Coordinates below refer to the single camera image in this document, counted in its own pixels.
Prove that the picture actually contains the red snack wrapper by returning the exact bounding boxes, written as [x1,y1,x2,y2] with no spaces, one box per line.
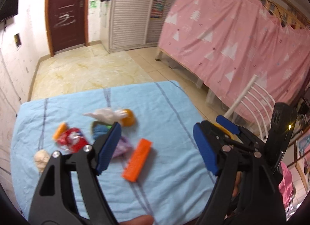
[56,128,89,153]

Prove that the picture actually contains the yellow orange trash bin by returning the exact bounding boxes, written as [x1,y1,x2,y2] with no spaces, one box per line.
[214,123,233,139]

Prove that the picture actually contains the pink tree-pattern curtain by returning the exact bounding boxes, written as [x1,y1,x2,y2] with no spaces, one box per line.
[157,0,310,121]

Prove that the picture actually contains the orange rectangular box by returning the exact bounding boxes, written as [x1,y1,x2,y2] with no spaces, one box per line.
[122,138,152,183]

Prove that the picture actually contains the person's left hand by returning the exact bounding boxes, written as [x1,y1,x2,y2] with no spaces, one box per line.
[120,215,154,225]

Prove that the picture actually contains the small orange bottle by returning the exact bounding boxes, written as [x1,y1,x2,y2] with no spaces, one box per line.
[53,122,68,141]

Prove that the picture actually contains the light blue bed sheet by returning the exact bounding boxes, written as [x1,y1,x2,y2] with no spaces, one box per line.
[10,81,216,224]

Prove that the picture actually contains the purple plastic wrapper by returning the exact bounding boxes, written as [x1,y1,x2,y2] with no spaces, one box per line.
[112,136,133,158]

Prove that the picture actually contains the round yellow plastic lid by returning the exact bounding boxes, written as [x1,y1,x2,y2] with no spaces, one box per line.
[121,109,136,127]

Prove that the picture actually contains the colourful wall poster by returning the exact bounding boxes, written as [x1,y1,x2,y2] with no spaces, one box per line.
[150,0,166,19]

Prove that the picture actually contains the white louvered wardrobe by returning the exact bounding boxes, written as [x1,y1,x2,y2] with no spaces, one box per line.
[100,0,174,53]

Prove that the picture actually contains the white crumpled tissue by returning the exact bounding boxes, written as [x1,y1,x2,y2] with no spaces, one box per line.
[84,107,128,124]

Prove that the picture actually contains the blue green wrapper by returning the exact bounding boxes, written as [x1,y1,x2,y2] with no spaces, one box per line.
[91,121,111,141]

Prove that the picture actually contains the dark red door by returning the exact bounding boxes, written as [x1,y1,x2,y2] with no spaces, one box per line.
[45,0,89,57]

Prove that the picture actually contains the person's right hand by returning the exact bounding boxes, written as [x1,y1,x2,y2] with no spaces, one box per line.
[232,172,242,198]

